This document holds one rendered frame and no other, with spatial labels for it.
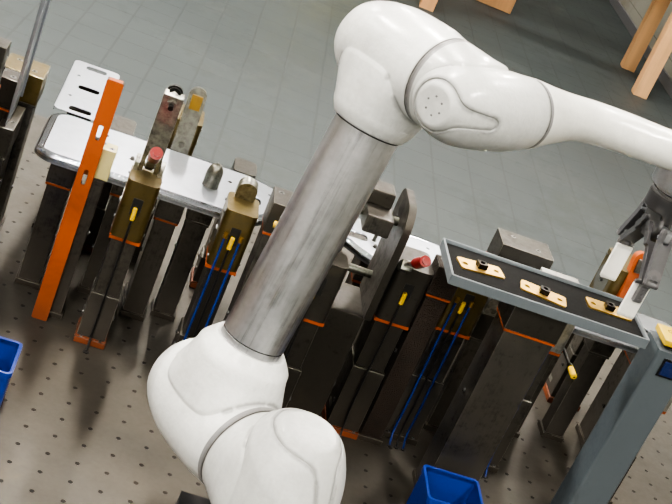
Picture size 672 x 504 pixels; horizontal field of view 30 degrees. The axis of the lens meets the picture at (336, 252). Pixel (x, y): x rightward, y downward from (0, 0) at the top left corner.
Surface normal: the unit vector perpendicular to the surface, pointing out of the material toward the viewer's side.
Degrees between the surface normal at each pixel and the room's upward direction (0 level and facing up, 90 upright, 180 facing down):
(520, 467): 0
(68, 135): 0
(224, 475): 88
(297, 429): 4
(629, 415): 90
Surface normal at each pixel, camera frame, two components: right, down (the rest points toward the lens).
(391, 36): -0.48, -0.40
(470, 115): 0.35, 0.35
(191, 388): -0.62, -0.18
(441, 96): -0.67, 0.15
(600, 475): 0.04, 0.46
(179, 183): 0.36, -0.84
